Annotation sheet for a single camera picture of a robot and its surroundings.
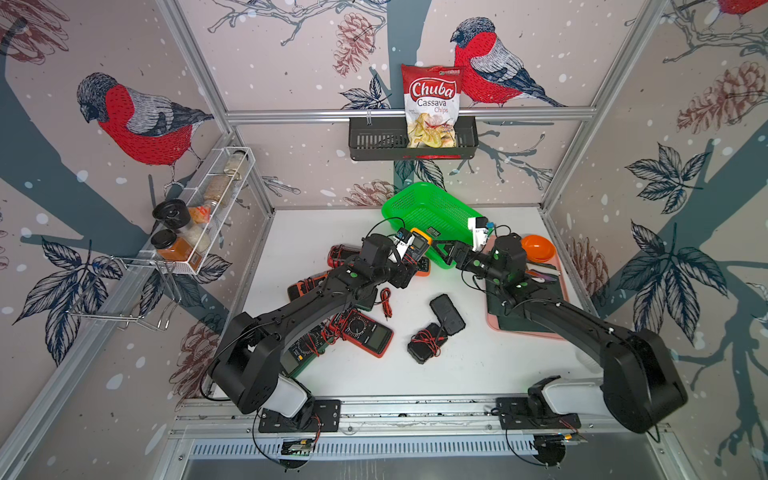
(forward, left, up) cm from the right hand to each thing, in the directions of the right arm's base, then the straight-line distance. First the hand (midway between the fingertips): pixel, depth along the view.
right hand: (437, 245), depth 79 cm
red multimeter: (+9, +31, -18) cm, 37 cm away
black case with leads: (-20, +2, -20) cm, 28 cm away
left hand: (-1, +7, -5) cm, 8 cm away
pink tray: (+2, -42, -24) cm, 49 cm away
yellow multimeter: (+1, +5, -1) cm, 5 cm away
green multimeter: (-23, +37, -21) cm, 48 cm away
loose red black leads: (-4, +15, -23) cm, 28 cm away
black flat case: (-10, -5, -21) cm, 23 cm away
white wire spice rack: (+5, +59, +12) cm, 61 cm away
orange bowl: (+16, -39, -20) cm, 46 cm away
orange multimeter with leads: (+6, +2, -20) cm, 22 cm away
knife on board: (+7, -38, -24) cm, 46 cm away
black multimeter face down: (-20, +17, +7) cm, 27 cm away
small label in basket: (+26, -1, -23) cm, 35 cm away
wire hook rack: (-22, +64, +11) cm, 68 cm away
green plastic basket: (+37, 0, -21) cm, 42 cm away
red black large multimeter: (-16, +19, -21) cm, 33 cm away
